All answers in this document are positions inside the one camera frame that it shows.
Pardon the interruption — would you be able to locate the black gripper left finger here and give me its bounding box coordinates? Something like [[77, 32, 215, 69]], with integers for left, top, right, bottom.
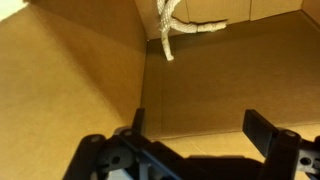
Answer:
[[62, 108, 153, 180]]

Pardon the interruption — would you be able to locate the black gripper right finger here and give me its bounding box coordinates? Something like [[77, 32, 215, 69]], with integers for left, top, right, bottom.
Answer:
[[242, 109, 302, 180]]

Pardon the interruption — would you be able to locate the white braided rope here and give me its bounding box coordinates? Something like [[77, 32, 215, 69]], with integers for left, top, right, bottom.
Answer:
[[156, 0, 228, 62]]

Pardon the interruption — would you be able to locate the brown cardboard shipping box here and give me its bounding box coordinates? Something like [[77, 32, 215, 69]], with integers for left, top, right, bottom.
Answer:
[[0, 0, 320, 180]]

